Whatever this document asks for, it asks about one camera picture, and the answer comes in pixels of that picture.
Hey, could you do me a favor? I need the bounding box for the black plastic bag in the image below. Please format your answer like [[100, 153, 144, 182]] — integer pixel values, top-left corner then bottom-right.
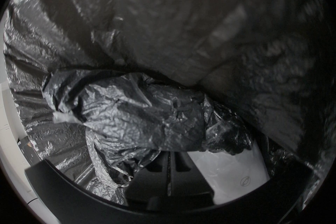
[[4, 0, 334, 213]]

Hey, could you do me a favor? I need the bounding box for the black plastic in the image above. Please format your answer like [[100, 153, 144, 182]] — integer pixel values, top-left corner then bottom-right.
[[42, 69, 254, 187]]

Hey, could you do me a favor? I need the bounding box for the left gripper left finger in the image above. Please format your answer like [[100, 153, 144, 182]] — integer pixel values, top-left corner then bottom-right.
[[126, 152, 170, 204]]

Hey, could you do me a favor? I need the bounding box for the clear printed wrapper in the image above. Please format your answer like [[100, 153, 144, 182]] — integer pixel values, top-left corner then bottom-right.
[[188, 136, 271, 204]]

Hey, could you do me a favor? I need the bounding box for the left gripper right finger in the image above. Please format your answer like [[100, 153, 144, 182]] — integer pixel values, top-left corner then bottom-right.
[[170, 151, 214, 199]]

